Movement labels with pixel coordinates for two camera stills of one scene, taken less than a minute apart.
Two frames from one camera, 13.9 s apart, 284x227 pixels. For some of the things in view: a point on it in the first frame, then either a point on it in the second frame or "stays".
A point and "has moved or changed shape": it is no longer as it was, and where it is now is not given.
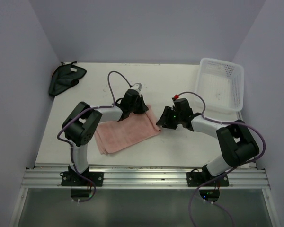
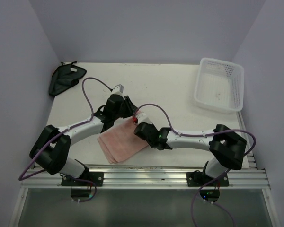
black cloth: (64, 76) stays
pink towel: (134, 127) has moved or changed shape
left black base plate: (73, 178) stays
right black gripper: (164, 120) -> (151, 126)
